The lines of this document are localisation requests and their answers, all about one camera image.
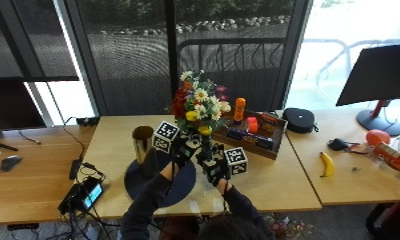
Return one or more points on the person's right hand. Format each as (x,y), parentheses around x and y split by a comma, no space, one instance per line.
(215,169)

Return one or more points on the person's left hand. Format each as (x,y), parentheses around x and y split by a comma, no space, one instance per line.
(181,154)

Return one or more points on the colourful flower bouquet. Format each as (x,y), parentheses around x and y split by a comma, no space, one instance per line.
(200,105)

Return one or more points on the white marker cube left glove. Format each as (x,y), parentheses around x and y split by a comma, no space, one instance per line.
(166,136)

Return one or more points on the white marker cube glove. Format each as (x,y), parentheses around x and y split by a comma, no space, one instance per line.
(166,136)
(236,161)

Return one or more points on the white marker cube right glove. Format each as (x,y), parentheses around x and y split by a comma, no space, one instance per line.
(236,161)

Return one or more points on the blue box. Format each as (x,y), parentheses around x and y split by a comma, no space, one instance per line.
(237,134)

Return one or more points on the dark round mat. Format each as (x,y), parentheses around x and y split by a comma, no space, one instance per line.
(177,186)

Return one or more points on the orange bottle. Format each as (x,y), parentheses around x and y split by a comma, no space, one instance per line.
(239,109)

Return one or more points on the red cup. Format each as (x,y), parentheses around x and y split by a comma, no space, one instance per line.
(252,124)

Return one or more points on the wooden tray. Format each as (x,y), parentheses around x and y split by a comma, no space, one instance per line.
(271,141)

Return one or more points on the brown orange box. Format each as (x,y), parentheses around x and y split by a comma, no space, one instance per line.
(268,121)

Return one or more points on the black oval case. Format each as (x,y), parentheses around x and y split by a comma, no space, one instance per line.
(299,120)

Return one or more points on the black clamp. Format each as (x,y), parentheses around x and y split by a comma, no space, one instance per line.
(88,121)

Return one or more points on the yellow banana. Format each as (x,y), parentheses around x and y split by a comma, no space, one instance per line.
(328,164)

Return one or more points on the flowers on floor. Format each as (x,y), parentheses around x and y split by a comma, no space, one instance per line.
(288,227)

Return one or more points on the black power adapter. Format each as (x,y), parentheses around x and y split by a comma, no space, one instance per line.
(75,168)

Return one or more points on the metal railing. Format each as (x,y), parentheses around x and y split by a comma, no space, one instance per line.
(231,53)

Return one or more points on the black device with screen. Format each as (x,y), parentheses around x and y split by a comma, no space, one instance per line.
(82,196)

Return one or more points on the small black device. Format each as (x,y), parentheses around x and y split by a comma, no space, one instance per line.
(337,144)

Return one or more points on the small grey metal piece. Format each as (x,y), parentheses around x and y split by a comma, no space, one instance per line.
(355,169)

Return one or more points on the orange ball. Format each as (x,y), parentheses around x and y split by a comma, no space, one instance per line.
(377,137)

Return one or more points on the grey computer mouse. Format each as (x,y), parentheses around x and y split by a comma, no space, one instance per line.
(10,163)

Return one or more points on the red cylindrical can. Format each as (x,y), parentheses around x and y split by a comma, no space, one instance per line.
(393,157)

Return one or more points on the red black chair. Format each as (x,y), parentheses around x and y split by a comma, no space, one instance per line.
(393,220)

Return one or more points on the black monitor with red stand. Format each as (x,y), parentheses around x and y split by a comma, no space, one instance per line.
(380,75)

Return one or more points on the dark window blind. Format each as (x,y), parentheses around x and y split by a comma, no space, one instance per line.
(31,40)

